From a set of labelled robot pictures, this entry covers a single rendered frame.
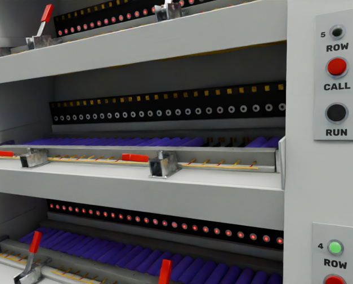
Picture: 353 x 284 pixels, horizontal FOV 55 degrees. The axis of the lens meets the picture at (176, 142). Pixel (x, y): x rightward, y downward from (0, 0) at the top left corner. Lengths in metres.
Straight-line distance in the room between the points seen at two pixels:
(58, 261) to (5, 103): 0.36
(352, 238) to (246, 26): 0.24
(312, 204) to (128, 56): 0.30
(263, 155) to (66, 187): 0.30
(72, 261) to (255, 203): 0.37
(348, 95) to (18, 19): 0.71
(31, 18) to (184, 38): 0.52
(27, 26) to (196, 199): 0.62
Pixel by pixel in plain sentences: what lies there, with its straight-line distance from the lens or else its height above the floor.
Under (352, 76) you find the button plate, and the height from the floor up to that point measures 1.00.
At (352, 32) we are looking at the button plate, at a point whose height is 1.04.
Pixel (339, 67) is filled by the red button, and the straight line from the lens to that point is 0.35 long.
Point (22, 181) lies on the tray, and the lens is 0.63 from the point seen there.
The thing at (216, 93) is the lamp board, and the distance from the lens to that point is 0.57.
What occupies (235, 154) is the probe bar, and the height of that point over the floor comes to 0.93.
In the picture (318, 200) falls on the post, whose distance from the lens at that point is 0.35.
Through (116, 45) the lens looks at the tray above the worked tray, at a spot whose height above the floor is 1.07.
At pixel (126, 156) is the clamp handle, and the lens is 0.38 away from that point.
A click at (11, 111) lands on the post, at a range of 0.82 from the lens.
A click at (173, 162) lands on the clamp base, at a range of 0.44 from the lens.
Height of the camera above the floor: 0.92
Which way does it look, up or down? 3 degrees up
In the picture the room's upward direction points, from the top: 2 degrees clockwise
